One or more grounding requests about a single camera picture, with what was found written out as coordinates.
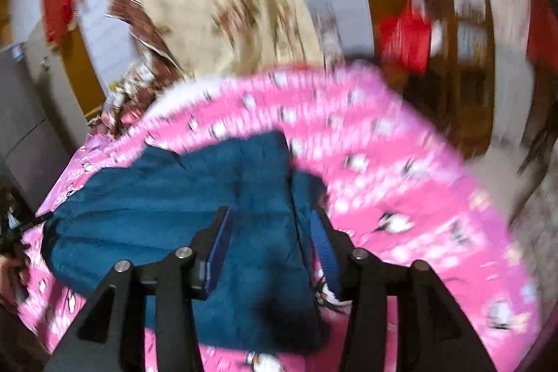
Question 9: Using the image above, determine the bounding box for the wooden shelf rack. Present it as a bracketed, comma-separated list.
[405, 0, 496, 160]

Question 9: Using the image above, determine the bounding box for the red gift bag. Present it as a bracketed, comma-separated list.
[377, 2, 432, 76]

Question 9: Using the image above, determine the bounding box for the brown floral crumpled bedding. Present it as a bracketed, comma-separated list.
[100, 56, 182, 137]

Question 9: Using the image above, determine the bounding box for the person's left hand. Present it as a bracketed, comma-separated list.
[1, 253, 29, 312]

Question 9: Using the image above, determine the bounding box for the blue puffer jacket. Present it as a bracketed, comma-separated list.
[41, 131, 328, 354]

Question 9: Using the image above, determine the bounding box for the grey refrigerator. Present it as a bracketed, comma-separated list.
[0, 45, 70, 211]

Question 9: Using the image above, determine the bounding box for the pink penguin bedsheet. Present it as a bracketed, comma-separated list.
[41, 65, 540, 371]

